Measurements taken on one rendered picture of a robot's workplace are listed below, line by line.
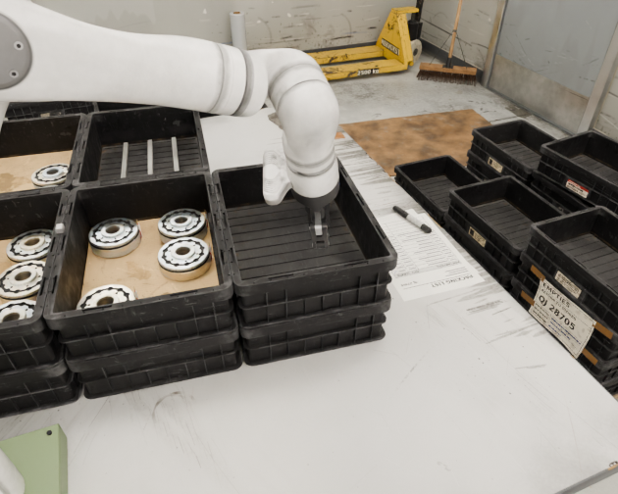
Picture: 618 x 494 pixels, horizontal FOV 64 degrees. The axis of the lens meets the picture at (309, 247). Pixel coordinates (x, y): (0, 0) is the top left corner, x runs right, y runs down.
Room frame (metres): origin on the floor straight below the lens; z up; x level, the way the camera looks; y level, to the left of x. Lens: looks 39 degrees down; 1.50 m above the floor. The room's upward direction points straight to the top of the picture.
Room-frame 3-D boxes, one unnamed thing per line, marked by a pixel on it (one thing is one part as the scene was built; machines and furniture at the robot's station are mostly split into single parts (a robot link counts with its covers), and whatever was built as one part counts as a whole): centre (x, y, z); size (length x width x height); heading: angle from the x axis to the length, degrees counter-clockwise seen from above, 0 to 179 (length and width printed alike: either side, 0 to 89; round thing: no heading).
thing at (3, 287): (0.69, 0.54, 0.86); 0.10 x 0.10 x 0.01
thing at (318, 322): (0.82, 0.03, 0.76); 0.40 x 0.30 x 0.12; 14
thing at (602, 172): (1.61, -1.12, 0.37); 0.42 x 0.34 x 0.46; 22
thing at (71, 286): (0.75, 0.32, 0.87); 0.40 x 0.30 x 0.11; 14
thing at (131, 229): (0.83, 0.42, 0.86); 0.10 x 0.10 x 0.01
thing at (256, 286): (0.82, 0.03, 0.92); 0.40 x 0.30 x 0.02; 14
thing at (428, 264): (0.96, -0.27, 0.70); 0.33 x 0.23 x 0.01; 22
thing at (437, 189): (1.83, -0.60, 0.26); 0.40 x 0.30 x 0.23; 22
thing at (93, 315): (0.75, 0.32, 0.92); 0.40 x 0.30 x 0.02; 14
